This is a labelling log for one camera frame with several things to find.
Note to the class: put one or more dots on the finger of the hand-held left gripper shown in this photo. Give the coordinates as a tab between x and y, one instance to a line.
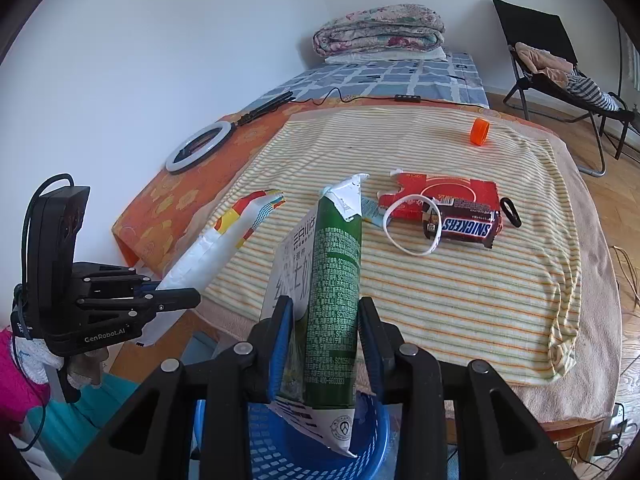
148	288
175	301

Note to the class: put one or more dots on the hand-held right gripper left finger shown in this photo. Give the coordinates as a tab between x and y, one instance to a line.
281	350

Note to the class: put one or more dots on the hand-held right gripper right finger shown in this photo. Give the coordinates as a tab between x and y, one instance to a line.
374	360

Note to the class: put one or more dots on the white printed plastic bag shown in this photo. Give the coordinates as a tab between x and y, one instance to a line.
210	255

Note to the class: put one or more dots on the green and white milk carton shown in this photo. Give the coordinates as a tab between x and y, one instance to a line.
332	285

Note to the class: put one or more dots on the blue plastic basket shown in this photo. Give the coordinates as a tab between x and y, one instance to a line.
280	440

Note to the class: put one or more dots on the light blue small wrapper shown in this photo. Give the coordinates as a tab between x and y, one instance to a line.
372	210

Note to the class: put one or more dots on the brown chocolate bar wrapper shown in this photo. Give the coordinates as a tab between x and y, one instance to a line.
470	229

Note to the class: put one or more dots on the red cardboard box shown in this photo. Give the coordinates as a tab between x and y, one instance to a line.
450	190

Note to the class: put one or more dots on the orange bottle cap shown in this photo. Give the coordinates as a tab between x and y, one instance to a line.
480	132

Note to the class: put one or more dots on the person's left hand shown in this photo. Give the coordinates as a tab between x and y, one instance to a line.
92	367

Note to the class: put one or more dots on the striped yellow towel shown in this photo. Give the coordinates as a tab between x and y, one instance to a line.
450	300

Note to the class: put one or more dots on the teal cloth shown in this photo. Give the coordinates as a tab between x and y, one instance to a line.
100	405

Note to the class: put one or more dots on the person's pink garment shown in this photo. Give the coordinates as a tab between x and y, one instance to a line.
20	385

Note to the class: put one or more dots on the orange floral sheet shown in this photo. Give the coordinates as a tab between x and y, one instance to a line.
210	170

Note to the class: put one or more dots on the black folded tripod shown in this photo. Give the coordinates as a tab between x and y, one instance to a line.
265	107

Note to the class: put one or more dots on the beige towel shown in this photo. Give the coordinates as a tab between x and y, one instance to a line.
595	260

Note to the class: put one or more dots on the white power strip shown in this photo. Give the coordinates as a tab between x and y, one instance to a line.
617	412

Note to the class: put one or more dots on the black inline remote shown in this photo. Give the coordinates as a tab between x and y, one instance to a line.
406	97

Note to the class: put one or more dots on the blue checkered bed sheet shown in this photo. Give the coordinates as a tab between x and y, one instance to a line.
400	80

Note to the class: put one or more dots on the white pillow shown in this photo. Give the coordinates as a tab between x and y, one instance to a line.
400	55

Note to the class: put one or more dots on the folded floral quilt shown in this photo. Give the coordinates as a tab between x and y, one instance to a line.
380	27

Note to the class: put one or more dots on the beige garment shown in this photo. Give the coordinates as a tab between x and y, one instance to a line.
545	62

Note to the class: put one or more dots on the striped garment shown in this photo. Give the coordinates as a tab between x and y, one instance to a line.
590	90

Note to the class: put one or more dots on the black folding chair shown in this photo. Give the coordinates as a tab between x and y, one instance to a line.
535	25

